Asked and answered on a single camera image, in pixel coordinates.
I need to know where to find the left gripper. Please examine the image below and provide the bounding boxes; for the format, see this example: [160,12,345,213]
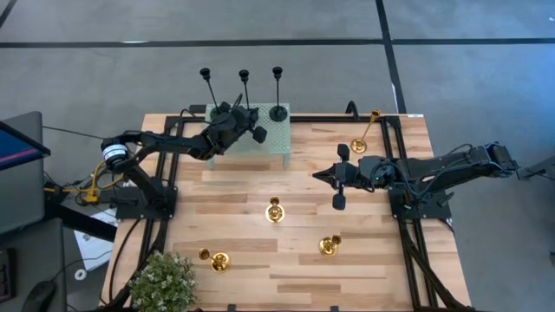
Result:
[210,101,269,145]

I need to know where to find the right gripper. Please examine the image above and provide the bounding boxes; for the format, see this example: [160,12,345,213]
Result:
[312,143,394,212]

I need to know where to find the gold brass candlestick holder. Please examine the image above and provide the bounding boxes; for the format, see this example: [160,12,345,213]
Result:
[198,247,232,274]
[349,107,382,155]
[318,233,343,258]
[264,195,286,224]

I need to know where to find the black metal candlestick holder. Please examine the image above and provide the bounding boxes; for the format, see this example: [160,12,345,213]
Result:
[268,65,289,123]
[238,68,257,114]
[199,67,229,122]

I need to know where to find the pale green perforated metal riser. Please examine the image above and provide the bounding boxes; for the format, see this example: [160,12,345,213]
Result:
[201,102,292,169]

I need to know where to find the artificial green flowering plant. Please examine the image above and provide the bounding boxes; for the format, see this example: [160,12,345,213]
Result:
[128,250,200,312]

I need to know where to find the black stand base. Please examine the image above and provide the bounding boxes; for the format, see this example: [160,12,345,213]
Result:
[42,181,119,243]

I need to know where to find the grey stand leg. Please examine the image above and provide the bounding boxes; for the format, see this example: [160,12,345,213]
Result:
[515,155,555,182]

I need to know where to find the white paper sheet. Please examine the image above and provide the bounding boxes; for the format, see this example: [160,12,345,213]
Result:
[72,207,121,272]

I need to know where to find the computer monitor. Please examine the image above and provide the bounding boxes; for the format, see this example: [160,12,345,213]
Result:
[0,120,52,171]

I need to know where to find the grey desk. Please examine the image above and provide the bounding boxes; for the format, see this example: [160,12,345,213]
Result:
[0,216,69,312]

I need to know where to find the black computer mouse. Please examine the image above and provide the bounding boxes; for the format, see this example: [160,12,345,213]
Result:
[21,280,57,312]

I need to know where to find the black keyboard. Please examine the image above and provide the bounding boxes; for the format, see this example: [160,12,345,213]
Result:
[0,248,15,303]

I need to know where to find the black metal table frame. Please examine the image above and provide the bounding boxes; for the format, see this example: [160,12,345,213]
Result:
[101,113,473,312]

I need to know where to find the yellow cable bundle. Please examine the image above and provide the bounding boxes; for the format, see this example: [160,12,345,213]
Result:
[42,159,127,205]

